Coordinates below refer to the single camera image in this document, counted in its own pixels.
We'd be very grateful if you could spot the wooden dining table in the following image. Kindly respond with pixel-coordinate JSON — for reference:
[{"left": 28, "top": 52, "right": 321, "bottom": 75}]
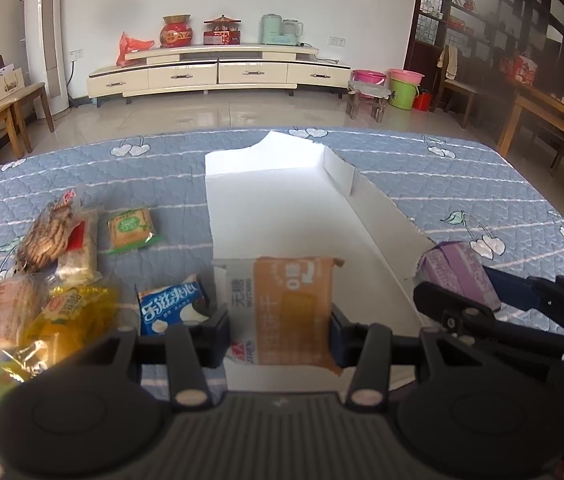
[{"left": 497, "top": 81, "right": 564, "bottom": 158}]

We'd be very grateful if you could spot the green label square biscuit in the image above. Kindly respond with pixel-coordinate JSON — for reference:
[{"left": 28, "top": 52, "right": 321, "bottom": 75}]
[{"left": 107, "top": 207, "right": 160, "bottom": 254}]

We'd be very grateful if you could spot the small wooden stool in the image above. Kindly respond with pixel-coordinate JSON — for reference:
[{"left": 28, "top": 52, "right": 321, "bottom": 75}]
[{"left": 346, "top": 80, "right": 393, "bottom": 122}]

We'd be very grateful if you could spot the blue sandwich cookie pack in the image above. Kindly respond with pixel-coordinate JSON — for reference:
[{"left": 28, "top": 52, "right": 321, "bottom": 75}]
[{"left": 137, "top": 274, "right": 210, "bottom": 336}]

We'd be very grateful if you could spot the purple snack pack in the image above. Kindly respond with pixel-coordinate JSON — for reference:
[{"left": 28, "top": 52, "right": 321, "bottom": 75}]
[{"left": 413, "top": 242, "right": 501, "bottom": 312}]

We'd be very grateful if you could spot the red pavilion gift box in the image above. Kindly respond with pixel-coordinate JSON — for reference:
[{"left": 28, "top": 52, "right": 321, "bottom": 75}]
[{"left": 203, "top": 15, "right": 241, "bottom": 46}]

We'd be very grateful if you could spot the sliced bread clear pack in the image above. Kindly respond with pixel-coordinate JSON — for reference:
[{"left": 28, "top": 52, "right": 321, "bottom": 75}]
[{"left": 0, "top": 274, "right": 46, "bottom": 350}]

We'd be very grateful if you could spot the dark chair with bag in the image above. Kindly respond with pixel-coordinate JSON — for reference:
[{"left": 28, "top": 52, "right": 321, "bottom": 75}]
[{"left": 0, "top": 55, "right": 54, "bottom": 153}]

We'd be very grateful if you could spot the white wafer red label pack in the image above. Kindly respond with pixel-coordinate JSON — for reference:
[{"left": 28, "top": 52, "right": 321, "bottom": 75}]
[{"left": 55, "top": 209, "right": 101, "bottom": 286}]

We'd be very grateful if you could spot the orange sugar-free biscuit pack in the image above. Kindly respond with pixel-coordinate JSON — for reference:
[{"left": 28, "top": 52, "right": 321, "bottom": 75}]
[{"left": 214, "top": 256, "right": 345, "bottom": 375}]

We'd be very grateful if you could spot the dark chair by shelf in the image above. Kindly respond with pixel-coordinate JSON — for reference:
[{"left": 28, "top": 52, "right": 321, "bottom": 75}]
[{"left": 430, "top": 44, "right": 485, "bottom": 128}]

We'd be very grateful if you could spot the white paper gift bag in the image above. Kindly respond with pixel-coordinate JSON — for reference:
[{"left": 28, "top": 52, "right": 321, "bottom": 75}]
[{"left": 0, "top": 64, "right": 25, "bottom": 101}]

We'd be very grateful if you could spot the red round jar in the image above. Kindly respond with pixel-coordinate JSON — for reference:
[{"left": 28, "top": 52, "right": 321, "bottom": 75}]
[{"left": 160, "top": 14, "right": 193, "bottom": 48}]

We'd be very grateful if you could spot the brown cookies clear bag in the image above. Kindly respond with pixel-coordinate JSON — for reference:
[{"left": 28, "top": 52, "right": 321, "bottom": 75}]
[{"left": 14, "top": 188, "right": 81, "bottom": 273}]

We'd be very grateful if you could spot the yellow orange jelly pack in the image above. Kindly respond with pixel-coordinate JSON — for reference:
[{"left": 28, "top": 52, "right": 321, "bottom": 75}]
[{"left": 2, "top": 285, "right": 118, "bottom": 382}]

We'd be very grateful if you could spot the red plastic bag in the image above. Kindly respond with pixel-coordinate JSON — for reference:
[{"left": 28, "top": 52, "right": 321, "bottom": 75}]
[{"left": 116, "top": 32, "right": 155, "bottom": 66}]

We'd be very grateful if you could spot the pink plastic basin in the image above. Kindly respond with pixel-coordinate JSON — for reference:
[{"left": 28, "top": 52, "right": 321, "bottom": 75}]
[{"left": 352, "top": 70, "right": 386, "bottom": 86}]

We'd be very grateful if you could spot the cream tv cabinet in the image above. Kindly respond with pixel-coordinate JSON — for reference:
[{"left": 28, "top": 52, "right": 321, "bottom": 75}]
[{"left": 87, "top": 44, "right": 352, "bottom": 102}]

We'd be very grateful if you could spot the dark wooden display shelf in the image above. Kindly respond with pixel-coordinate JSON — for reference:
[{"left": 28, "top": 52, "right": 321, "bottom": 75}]
[{"left": 404, "top": 0, "right": 564, "bottom": 96}]

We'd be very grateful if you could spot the blue quilted table cover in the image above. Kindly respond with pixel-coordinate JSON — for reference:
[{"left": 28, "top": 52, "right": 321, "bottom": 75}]
[{"left": 0, "top": 127, "right": 564, "bottom": 480}]

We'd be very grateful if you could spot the white cardboard tray box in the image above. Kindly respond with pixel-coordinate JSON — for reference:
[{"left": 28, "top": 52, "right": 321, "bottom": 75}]
[{"left": 204, "top": 130, "right": 436, "bottom": 394}]

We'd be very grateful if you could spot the mint green kitchen appliance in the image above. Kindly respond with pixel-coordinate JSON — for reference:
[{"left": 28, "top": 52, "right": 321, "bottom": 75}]
[{"left": 259, "top": 13, "right": 304, "bottom": 46}]

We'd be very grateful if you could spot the white standing air conditioner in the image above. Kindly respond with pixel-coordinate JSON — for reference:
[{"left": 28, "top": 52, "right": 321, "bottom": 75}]
[{"left": 23, "top": 0, "right": 69, "bottom": 116}]

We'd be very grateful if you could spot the green plastic bucket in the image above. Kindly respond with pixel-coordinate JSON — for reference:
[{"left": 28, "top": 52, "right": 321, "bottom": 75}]
[{"left": 388, "top": 68, "right": 424, "bottom": 110}]

